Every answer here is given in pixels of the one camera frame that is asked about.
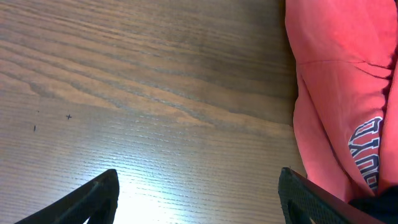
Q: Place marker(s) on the red printed shirt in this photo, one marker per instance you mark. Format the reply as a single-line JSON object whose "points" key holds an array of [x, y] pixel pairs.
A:
{"points": [[345, 116]]}

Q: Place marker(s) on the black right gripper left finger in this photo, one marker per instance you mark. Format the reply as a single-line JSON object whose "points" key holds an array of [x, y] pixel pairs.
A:
{"points": [[93, 203]]}

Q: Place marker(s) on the black garment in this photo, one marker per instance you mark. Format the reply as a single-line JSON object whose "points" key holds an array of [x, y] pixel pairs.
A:
{"points": [[382, 207]]}

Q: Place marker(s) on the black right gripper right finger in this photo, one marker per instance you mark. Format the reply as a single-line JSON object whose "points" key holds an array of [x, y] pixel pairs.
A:
{"points": [[302, 201]]}

